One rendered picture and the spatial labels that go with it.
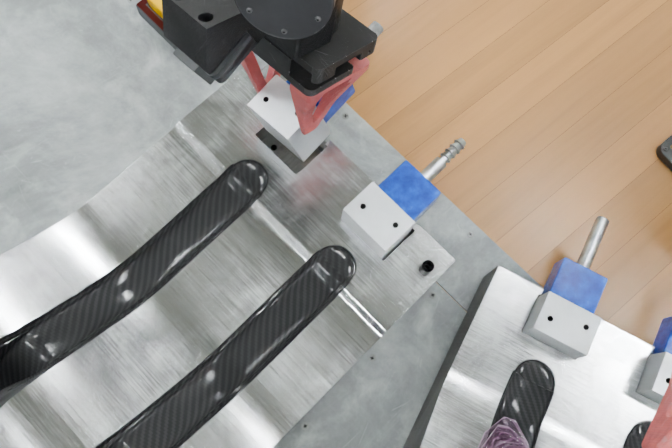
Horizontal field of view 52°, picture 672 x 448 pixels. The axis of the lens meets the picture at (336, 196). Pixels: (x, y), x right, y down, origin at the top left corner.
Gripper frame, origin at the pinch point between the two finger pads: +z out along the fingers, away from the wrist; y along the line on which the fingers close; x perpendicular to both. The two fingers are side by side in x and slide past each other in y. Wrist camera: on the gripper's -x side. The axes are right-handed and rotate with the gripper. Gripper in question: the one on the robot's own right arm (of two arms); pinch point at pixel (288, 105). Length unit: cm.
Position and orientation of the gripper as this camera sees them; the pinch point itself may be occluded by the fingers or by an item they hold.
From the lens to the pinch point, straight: 58.1
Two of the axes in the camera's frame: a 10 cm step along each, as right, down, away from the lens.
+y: 7.1, 6.2, -3.5
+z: -1.5, 6.2, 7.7
